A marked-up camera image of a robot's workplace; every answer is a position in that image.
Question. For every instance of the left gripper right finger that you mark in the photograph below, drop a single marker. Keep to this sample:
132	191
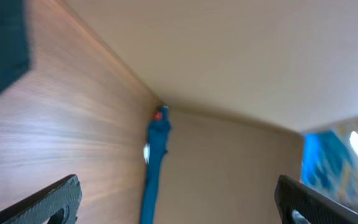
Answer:
298	203

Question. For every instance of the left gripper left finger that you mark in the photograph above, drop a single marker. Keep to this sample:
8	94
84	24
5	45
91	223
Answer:
58	203

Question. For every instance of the black garment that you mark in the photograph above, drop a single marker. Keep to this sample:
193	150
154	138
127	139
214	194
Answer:
14	46

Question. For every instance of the white paper sheet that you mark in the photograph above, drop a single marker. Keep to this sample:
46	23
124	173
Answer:
146	152

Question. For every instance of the dark blue garment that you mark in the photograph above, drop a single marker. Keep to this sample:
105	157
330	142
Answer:
157	137

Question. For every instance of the red item under garment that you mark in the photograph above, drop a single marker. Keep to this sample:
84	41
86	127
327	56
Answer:
158	116

